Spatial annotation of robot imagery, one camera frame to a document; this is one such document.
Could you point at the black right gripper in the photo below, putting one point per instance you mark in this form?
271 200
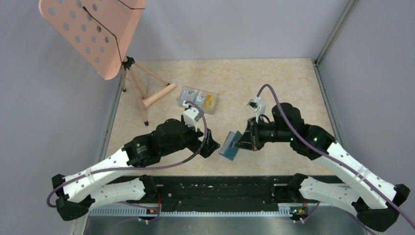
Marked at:
251 139

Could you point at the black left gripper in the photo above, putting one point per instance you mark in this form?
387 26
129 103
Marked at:
209 145

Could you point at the blue leather card holder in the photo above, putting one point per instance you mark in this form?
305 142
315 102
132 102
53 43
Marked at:
228 149

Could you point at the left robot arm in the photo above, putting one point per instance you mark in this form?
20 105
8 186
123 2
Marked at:
94 187

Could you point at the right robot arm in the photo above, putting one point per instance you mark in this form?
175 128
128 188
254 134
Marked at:
373 201

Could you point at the clear plastic card box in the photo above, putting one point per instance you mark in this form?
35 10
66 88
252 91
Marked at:
202 93

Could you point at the white card in box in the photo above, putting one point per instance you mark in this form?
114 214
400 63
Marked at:
187 95
199 100

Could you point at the yellow card in box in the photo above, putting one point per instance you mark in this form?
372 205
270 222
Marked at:
210 101

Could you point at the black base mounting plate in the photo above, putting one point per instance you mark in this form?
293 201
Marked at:
222 193

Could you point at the pink perforated music stand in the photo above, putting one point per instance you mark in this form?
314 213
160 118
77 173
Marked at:
101 31

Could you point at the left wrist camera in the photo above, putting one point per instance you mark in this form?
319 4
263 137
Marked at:
191 115

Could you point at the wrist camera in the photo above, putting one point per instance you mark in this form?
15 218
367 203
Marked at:
191 115
258 106

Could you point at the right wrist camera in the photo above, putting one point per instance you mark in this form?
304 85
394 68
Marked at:
258 106

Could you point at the aluminium rail frame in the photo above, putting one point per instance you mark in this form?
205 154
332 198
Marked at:
153 210

